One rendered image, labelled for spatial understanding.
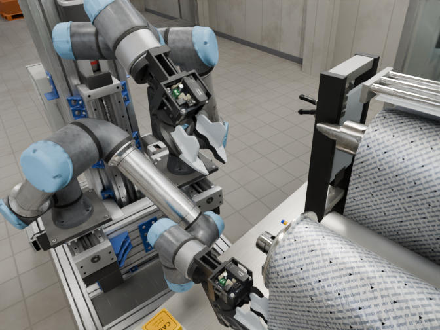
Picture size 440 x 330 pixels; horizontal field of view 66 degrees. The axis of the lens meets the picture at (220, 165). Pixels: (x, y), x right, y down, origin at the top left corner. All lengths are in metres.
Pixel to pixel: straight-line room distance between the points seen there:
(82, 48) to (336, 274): 0.62
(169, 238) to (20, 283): 1.79
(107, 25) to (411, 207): 0.59
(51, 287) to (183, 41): 1.73
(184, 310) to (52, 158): 0.49
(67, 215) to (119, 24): 0.88
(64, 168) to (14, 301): 1.64
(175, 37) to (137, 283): 1.27
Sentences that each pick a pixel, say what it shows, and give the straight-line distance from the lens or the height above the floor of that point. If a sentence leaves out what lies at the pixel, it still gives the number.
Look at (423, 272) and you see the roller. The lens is 0.64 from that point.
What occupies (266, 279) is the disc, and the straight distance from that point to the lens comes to 0.55.
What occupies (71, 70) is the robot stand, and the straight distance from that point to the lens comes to 1.33.
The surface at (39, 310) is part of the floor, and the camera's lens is 2.29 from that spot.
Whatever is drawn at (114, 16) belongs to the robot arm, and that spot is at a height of 1.58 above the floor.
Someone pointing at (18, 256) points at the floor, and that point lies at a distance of 2.64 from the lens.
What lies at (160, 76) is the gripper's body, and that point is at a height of 1.51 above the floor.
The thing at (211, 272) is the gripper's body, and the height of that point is 1.16.
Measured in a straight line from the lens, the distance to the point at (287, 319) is 0.61.
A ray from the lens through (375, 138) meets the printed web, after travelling 0.63.
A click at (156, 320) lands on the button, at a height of 0.92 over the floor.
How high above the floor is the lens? 1.70
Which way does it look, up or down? 36 degrees down
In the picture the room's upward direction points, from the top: 4 degrees counter-clockwise
